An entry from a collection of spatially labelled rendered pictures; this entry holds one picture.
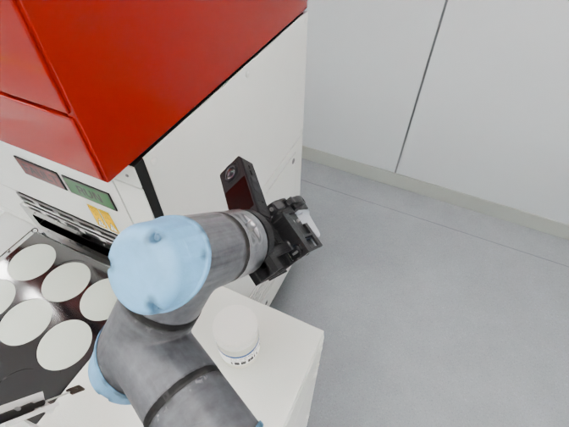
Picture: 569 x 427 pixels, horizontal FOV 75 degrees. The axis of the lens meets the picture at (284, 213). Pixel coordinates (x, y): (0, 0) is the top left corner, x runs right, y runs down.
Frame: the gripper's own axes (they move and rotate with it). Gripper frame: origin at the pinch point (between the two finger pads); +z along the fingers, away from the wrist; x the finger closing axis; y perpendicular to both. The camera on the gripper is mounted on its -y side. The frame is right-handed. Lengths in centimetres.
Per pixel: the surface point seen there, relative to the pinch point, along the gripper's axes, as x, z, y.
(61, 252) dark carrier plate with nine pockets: -54, -1, -27
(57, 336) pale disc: -52, -11, -9
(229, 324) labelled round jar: -16.6, -8.7, 8.5
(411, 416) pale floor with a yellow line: -45, 89, 74
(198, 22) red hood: 6.3, -4.3, -34.5
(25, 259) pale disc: -59, -5, -30
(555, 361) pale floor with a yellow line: 7, 131, 95
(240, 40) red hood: 6.9, 10.3, -36.7
